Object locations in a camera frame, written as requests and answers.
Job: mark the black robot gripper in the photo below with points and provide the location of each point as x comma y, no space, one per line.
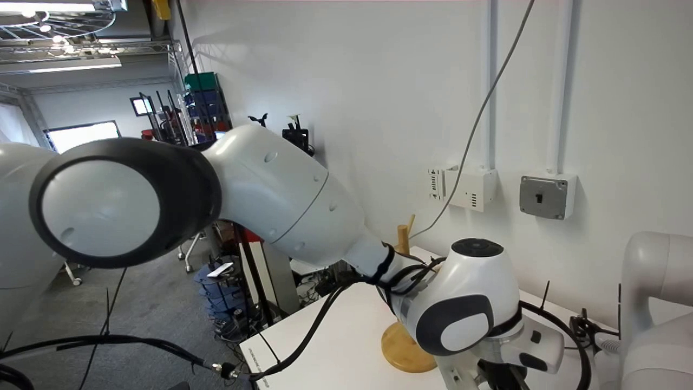
500,375

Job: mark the wooden mug tree stand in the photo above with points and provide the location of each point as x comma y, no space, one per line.
403,348

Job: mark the blue crate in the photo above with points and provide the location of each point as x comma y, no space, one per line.
220,294

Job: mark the red white cart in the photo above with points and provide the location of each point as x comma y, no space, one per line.
267,273

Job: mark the white wall conduit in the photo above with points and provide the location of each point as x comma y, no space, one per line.
491,71
567,86

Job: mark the large white wall box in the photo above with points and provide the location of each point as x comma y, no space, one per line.
474,189

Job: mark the grey wall junction box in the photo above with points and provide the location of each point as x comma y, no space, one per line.
547,196

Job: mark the black idle arm gripper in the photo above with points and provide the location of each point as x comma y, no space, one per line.
586,329

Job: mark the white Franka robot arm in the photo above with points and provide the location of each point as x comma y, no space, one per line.
274,187

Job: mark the blue green storage bins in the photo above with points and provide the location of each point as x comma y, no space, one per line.
207,100

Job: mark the bright window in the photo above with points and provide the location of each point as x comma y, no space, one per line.
82,134

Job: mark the small labelled white wall box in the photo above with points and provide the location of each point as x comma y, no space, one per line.
437,184

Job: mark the white idle robot arm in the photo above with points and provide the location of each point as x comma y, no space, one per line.
656,347

